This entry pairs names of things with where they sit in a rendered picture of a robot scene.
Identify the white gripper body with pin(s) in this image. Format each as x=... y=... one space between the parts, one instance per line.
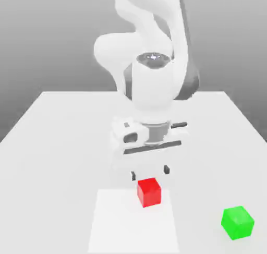
x=152 y=153

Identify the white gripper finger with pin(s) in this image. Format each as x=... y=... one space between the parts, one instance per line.
x=166 y=169
x=133 y=175

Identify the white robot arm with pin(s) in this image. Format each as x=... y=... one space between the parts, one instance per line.
x=152 y=85

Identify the small red cube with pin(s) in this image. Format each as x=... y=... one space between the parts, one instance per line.
x=149 y=192

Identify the small green cube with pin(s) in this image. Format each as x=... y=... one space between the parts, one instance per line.
x=237 y=222

